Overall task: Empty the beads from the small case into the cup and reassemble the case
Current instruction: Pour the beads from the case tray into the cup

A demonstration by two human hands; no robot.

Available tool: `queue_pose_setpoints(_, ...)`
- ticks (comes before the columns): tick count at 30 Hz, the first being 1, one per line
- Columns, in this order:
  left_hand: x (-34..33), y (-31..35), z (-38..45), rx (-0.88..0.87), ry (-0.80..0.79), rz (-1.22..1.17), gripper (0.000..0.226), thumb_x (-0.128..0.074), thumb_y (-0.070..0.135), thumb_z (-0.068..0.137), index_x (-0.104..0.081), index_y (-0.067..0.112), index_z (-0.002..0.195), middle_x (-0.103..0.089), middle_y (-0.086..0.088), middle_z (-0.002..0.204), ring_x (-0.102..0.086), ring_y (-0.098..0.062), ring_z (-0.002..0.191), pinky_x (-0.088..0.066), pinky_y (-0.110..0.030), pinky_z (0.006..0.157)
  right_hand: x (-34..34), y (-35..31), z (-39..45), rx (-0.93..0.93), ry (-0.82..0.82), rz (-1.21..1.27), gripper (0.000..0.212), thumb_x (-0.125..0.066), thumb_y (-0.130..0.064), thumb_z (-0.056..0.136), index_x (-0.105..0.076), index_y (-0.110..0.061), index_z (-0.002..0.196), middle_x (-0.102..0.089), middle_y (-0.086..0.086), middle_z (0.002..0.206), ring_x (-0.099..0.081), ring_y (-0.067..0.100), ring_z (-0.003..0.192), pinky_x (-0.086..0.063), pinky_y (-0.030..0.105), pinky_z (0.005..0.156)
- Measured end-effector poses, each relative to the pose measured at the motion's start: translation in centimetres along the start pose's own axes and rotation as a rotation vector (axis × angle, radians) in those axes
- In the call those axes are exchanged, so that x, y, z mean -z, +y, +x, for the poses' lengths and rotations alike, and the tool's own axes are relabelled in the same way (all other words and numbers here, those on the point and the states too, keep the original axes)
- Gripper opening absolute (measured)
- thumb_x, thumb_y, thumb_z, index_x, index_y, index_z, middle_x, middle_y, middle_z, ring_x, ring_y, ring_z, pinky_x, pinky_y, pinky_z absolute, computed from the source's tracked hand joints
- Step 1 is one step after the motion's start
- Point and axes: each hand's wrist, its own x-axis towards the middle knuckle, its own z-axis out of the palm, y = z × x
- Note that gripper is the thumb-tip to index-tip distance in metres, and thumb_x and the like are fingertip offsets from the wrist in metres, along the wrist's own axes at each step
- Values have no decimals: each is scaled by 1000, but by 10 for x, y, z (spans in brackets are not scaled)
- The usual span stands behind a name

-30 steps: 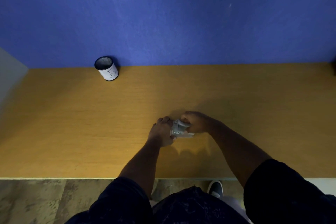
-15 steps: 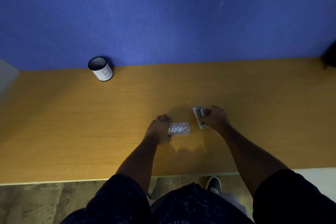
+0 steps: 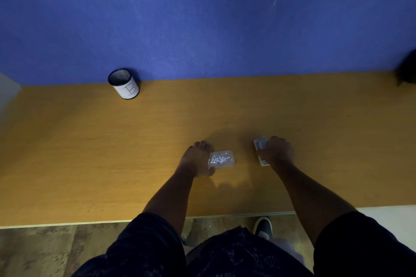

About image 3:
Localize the clear plastic pill tray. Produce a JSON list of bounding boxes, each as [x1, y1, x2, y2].
[[208, 150, 236, 169]]

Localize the light grey trouser leg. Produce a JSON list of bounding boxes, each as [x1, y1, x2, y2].
[[270, 237, 306, 266]]

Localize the black cup with white label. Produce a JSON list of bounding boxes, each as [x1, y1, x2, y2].
[[107, 68, 140, 100]]

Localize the person's right forearm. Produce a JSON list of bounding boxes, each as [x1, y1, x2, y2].
[[271, 161, 357, 245]]

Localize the black and white shoe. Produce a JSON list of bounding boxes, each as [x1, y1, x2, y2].
[[253, 216, 273, 241]]

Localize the person's right hand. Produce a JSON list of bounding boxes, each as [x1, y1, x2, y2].
[[258, 136, 295, 169]]

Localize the person's left hand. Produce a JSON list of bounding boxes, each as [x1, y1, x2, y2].
[[177, 140, 216, 178]]

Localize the person's left forearm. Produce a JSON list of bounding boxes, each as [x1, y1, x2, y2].
[[143, 168, 197, 237]]

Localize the white pill organizer box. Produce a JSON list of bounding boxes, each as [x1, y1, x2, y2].
[[253, 138, 270, 167]]

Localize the dark patterned shirt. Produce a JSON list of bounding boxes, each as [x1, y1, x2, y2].
[[71, 210, 416, 277]]

